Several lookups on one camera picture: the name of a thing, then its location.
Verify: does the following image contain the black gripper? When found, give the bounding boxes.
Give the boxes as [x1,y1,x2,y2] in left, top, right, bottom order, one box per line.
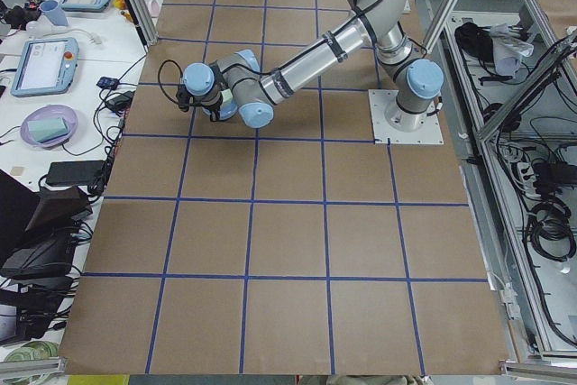
[206,100,222,123]

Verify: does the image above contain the green bowl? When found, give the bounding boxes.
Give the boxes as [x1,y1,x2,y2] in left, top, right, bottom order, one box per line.
[221,89,234,105]

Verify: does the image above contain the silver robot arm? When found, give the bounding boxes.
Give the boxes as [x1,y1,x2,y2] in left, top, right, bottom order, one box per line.
[176,0,444,133]

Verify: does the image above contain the blue bowl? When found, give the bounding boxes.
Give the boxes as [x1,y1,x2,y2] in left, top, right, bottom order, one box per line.
[202,101,238,122]

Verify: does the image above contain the small blue device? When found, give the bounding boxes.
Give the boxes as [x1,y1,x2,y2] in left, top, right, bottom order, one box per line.
[96,77,120,90]

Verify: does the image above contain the black power brick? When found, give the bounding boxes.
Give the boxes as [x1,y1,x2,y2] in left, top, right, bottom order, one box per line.
[45,160,105,187]

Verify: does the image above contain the purple plate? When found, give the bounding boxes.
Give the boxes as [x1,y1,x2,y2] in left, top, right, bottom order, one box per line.
[20,105,78,149]

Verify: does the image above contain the green sponge block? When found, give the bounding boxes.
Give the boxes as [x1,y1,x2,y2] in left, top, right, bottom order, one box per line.
[27,117,69,142]

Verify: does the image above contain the near blue teach pendant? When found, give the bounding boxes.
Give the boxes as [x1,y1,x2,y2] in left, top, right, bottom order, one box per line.
[11,38,79,97]

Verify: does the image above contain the light blue plastic cup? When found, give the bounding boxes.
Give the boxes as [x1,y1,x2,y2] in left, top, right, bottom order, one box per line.
[40,0,69,27]

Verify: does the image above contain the black laptop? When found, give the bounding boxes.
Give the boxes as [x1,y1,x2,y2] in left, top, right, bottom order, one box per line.
[1,172,92,280]

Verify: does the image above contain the stacked green plates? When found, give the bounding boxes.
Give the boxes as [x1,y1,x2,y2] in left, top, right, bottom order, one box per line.
[4,341,59,362]

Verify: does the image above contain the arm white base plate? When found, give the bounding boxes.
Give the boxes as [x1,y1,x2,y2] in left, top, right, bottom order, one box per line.
[368,89,444,146]

